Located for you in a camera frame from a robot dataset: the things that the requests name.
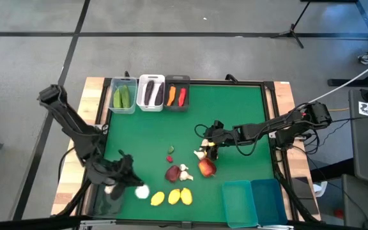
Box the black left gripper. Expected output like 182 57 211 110
102 149 145 201

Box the blue plastic basket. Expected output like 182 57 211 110
250 178 289 226

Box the white cup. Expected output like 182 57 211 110
313 181 328 198

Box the dark grey plastic basket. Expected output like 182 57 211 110
164 75 191 112

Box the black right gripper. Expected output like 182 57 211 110
203 119 236 162

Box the white plastic basket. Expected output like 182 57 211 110
137 74 165 112

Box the purple eggplant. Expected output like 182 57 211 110
143 80 155 106
154 82 165 107

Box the clear plastic basket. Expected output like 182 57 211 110
109 76 139 115

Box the smoky clear plastic bin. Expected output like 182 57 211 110
88 168 127 218

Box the red yellow apple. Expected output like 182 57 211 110
198 158 217 178

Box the dark red onion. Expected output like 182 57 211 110
165 164 181 183

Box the large round white garlic bulb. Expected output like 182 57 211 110
134 184 151 200

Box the thick white cable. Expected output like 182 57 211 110
308 53 368 104

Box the orange pepper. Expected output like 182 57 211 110
166 85 177 107

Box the green cucumber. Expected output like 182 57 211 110
121 84 132 109
112 88 123 109

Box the long red pepper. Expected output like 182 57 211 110
178 88 187 107

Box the black desk base bar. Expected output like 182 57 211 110
326 63 368 88

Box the teal plastic basket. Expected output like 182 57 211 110
221 180 259 229

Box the black tripod stand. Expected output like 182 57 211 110
269 0 312 49

